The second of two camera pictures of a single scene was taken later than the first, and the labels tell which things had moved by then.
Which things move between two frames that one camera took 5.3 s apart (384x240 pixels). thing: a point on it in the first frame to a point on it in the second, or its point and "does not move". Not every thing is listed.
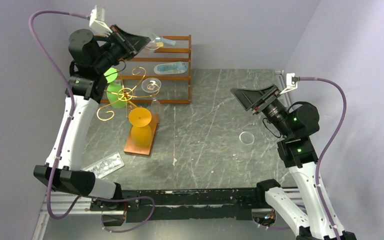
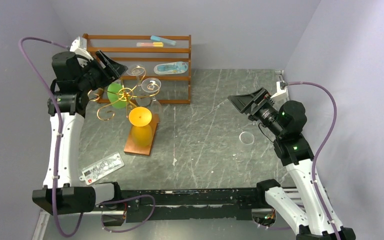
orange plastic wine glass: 139,118 does not move
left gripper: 132,44 to 114,71
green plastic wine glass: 115,94 does not move
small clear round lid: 246,138 does not move
